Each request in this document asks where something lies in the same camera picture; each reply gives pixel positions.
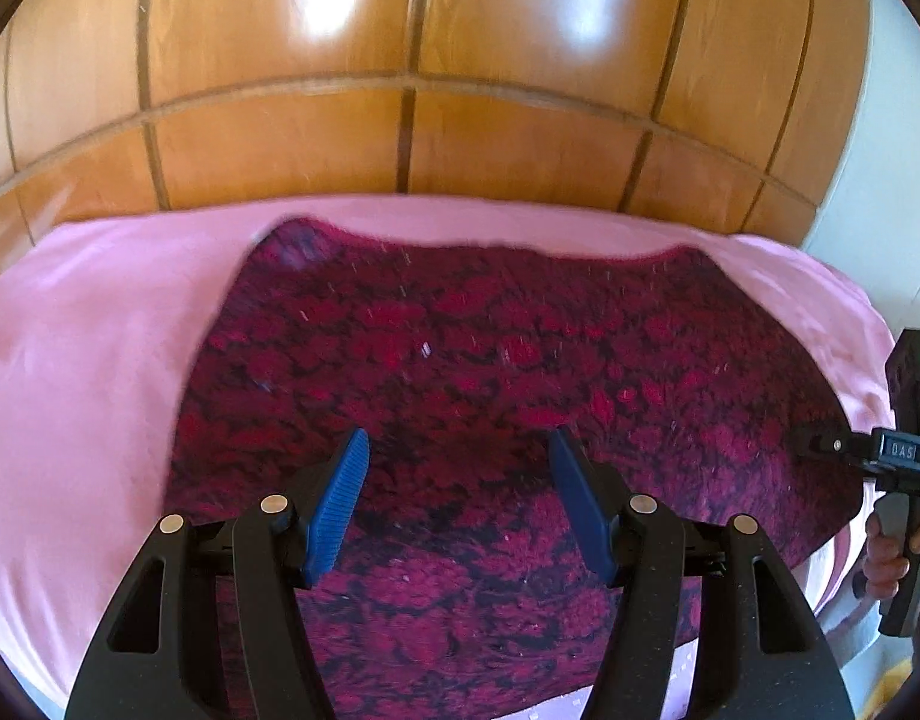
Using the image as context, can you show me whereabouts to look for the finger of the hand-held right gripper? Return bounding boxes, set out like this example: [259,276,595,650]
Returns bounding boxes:
[790,423,875,470]

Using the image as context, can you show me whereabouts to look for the pink bed sheet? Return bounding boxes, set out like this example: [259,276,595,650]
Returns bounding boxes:
[0,195,893,720]

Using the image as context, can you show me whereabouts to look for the wooden panelled headboard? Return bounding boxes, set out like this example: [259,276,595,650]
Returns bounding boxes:
[0,0,875,293]

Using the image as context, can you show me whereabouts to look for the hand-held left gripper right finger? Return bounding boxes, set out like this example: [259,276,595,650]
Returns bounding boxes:
[547,427,855,720]

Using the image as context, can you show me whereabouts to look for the magenta knit sweater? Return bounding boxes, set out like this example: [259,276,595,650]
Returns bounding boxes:
[163,217,867,720]

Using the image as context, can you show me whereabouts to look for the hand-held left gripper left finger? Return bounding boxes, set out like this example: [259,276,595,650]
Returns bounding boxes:
[64,427,371,720]

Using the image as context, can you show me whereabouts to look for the person's right hand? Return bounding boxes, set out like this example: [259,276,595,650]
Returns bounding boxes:
[863,506,920,605]

